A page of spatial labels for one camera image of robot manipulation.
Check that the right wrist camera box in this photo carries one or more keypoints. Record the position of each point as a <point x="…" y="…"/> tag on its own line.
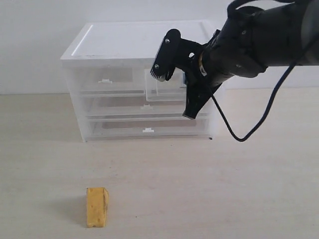
<point x="164" y="63"/>

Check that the clear middle wide drawer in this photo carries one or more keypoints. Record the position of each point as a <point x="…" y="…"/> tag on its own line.
<point x="112" y="107"/>

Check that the clear bottom wide drawer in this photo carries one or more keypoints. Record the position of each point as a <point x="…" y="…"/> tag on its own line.
<point x="148" y="127"/>

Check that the clear wide drawer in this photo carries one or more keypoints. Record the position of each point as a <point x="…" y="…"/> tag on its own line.
<point x="112" y="107"/>
<point x="148" y="127"/>

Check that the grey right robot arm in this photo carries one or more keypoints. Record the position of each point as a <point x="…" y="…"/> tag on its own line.
<point x="251" y="40"/>

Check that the teal bottle white cap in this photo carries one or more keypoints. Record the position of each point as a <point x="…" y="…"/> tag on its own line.
<point x="183" y="81"/>

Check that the white plastic drawer cabinet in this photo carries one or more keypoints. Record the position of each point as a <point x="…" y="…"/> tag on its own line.
<point x="127" y="45"/>

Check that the yellow cheese wedge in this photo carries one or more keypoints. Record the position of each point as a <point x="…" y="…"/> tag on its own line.
<point x="96" y="207"/>

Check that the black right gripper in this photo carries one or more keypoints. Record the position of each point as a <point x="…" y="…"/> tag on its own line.
<point x="200" y="83"/>

